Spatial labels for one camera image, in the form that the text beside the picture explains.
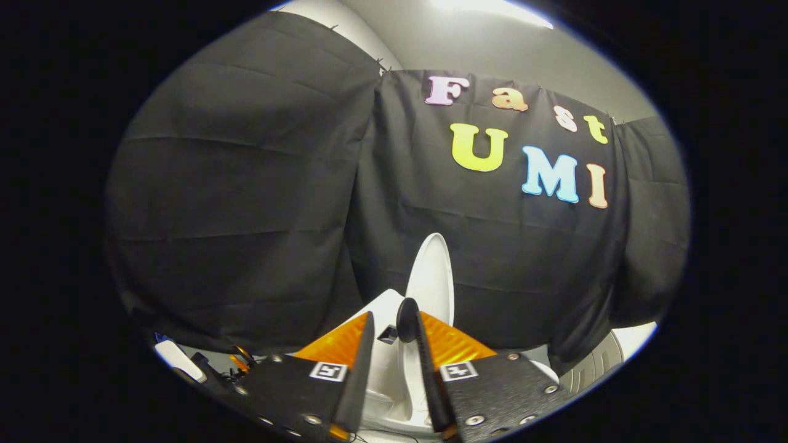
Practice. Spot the white toilet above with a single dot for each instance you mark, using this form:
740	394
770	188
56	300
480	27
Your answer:
385	369

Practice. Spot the white flat panel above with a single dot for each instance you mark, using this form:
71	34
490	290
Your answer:
634	338

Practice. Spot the black backdrop cloth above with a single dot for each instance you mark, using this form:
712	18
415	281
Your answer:
246	215

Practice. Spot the white toilet lid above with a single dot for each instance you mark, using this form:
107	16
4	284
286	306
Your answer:
434	277

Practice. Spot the grey ribbed floor panel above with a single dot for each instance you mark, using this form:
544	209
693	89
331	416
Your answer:
591	369

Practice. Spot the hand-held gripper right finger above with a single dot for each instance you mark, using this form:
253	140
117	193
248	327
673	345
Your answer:
431	381

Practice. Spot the white flat object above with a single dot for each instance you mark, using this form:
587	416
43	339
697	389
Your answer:
178	360

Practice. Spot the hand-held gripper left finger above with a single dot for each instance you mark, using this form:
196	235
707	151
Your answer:
360	375

